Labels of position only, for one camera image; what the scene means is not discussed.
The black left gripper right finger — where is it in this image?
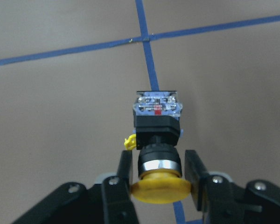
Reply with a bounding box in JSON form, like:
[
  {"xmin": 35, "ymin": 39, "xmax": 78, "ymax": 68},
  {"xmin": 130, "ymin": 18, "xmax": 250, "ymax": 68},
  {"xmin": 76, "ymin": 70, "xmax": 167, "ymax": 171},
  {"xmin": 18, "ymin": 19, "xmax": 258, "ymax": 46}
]
[{"xmin": 184, "ymin": 150, "xmax": 233, "ymax": 224}]

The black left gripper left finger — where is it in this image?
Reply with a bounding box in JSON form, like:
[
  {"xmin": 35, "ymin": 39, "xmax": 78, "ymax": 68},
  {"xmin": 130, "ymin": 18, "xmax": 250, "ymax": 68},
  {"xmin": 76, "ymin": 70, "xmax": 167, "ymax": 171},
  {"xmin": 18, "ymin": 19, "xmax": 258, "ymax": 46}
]
[{"xmin": 101, "ymin": 150, "xmax": 139, "ymax": 224}]

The yellow push button switch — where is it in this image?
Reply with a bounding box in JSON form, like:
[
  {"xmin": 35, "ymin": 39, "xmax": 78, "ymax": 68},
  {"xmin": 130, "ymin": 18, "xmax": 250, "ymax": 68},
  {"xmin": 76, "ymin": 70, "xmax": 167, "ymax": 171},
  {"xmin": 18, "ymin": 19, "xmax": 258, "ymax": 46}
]
[{"xmin": 124, "ymin": 91, "xmax": 191, "ymax": 204}]

